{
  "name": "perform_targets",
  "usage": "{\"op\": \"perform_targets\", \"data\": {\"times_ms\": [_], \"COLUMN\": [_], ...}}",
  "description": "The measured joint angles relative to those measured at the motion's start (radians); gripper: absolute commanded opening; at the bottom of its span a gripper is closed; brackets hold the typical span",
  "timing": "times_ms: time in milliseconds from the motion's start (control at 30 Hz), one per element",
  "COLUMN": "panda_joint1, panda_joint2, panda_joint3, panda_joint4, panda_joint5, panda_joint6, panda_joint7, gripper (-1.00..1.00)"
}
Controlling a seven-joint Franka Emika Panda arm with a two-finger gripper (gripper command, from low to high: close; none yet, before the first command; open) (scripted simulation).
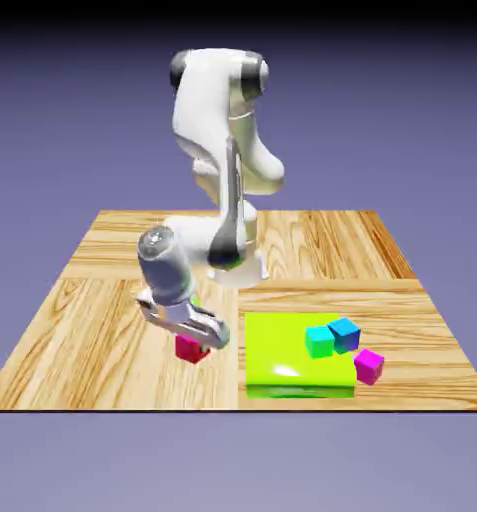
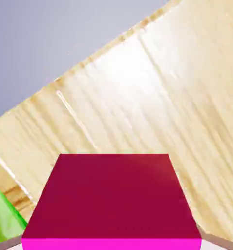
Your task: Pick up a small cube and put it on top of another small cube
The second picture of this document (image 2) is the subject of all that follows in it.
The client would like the small pink cube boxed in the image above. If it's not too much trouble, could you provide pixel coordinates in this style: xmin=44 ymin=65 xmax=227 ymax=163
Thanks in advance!
xmin=21 ymin=153 xmax=203 ymax=250

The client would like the large green box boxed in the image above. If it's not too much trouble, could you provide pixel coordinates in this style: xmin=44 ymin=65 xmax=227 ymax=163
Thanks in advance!
xmin=0 ymin=181 xmax=29 ymax=246

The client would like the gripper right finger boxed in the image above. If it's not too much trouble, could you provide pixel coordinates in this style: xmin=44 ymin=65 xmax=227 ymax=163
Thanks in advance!
xmin=200 ymin=232 xmax=233 ymax=250

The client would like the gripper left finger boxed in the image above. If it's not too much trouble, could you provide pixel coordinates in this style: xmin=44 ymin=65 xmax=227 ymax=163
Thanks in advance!
xmin=0 ymin=237 xmax=23 ymax=250

